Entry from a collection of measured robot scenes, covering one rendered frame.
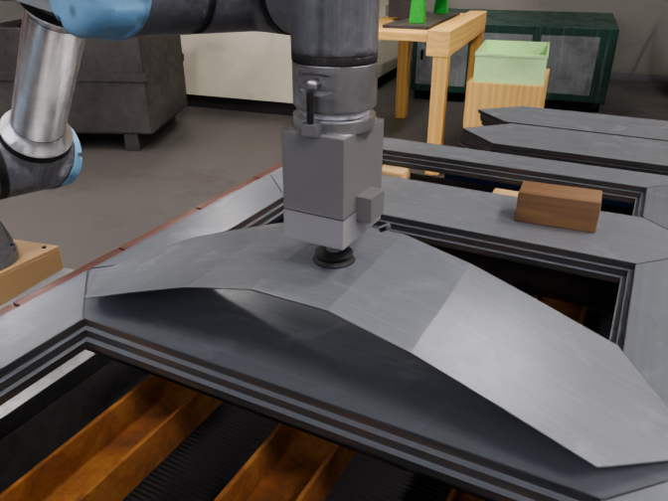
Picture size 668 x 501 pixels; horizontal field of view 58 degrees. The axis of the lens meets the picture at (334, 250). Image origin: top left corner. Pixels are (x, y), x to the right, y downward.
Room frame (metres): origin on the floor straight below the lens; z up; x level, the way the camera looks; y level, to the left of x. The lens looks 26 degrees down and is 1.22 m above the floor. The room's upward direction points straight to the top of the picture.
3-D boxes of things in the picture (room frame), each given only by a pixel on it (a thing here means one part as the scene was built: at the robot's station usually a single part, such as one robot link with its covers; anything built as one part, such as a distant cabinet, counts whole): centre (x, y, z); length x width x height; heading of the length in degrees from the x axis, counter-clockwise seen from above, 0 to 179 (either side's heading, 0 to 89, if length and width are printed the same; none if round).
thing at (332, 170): (0.53, -0.01, 1.04); 0.10 x 0.09 x 0.16; 62
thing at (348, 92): (0.54, 0.00, 1.12); 0.08 x 0.08 x 0.05
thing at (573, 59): (6.11, -1.77, 0.34); 1.69 x 1.55 x 0.69; 69
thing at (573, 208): (0.88, -0.35, 0.87); 0.12 x 0.06 x 0.05; 67
